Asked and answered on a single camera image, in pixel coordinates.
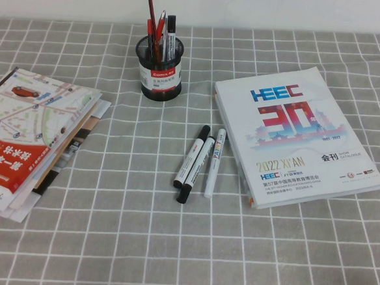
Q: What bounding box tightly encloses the whiteboard marker black cap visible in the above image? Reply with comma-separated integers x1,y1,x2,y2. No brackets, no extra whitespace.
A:
172,123,211,191
176,133,217,206

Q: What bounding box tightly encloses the black mesh pen holder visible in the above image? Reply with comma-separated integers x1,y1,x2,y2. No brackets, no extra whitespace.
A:
132,33,187,103

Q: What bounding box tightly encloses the clear silver pen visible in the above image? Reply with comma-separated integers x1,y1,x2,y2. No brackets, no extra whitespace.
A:
161,16,170,62

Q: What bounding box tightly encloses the red pen with silver clip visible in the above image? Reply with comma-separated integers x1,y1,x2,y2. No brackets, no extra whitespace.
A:
154,9,167,44

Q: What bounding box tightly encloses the short red pen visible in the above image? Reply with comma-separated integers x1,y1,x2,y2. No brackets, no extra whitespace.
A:
146,18,156,42

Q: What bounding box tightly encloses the white paint marker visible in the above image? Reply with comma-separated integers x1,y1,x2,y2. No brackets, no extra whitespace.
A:
203,127,228,200

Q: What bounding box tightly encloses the white HEEC catalogue book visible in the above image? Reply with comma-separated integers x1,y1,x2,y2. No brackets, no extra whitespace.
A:
206,59,380,219

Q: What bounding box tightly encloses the brochure with interior photo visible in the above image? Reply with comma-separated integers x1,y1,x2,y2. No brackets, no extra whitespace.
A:
31,94,112,200

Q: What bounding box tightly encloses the dark red pencil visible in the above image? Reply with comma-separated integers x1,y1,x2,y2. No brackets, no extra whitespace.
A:
142,0,165,62

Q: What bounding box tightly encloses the map cover book orange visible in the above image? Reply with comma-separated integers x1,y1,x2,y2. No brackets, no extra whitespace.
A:
0,66,104,202

